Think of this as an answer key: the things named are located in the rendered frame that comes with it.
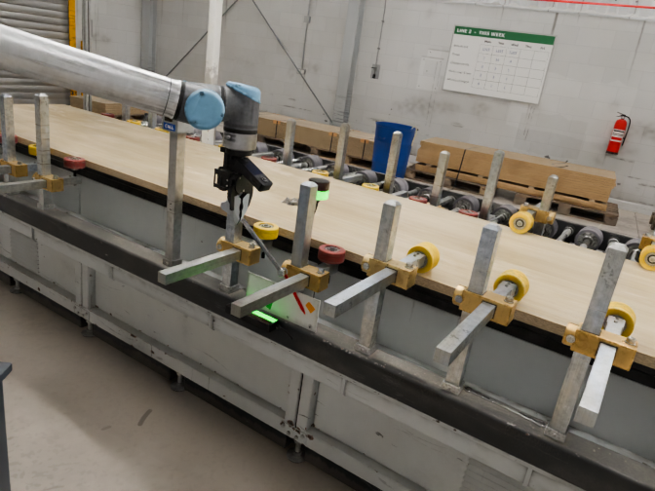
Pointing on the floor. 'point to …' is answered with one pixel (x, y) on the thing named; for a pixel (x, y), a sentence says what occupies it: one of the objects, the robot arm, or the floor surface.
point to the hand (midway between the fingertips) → (238, 220)
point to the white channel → (212, 55)
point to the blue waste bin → (390, 146)
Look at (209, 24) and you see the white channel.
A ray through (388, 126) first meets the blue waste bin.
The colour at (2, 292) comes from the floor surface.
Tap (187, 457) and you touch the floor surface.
